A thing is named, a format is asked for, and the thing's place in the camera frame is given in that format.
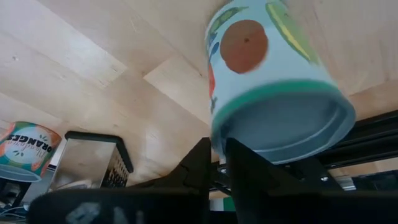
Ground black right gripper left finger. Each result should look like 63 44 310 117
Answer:
146 137 213 192

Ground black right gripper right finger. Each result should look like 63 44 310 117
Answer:
225 138 327 195

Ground mixed vegetables can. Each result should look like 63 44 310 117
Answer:
203 0 357 165

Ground mandarin oranges can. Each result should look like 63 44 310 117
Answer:
0 121 63 183

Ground black aluminium table frame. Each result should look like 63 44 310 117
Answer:
313 109 398 170

